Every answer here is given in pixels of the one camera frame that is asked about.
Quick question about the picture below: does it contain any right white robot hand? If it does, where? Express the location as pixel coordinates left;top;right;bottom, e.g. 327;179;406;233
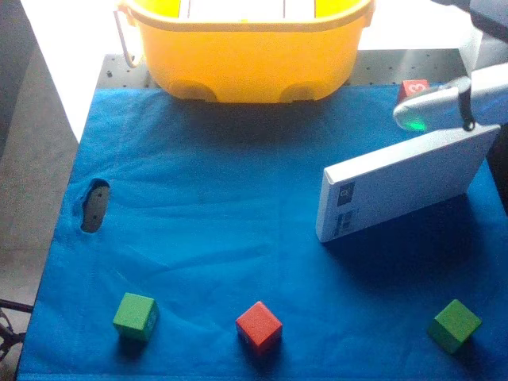
391;62;508;133

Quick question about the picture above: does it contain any white rectangular box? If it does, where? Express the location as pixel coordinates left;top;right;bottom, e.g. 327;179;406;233
315;123;501;244

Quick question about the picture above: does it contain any yellow plastic basket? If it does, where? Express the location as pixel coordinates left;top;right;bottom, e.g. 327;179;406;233
113;0;376;105

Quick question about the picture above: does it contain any red cube with number three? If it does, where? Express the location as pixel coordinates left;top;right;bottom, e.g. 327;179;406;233
398;79;432;102

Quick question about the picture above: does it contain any green wooden cube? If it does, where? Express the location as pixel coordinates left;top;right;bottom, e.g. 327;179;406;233
427;298;483;355
112;292;160;342

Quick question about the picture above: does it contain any blue cloth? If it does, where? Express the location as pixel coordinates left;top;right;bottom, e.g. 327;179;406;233
15;81;508;381

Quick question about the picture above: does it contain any plain red cube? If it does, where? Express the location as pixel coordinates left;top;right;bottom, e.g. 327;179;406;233
235;300;283;356

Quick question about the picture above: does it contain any black cable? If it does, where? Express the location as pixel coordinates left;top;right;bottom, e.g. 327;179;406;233
0;299;35;362

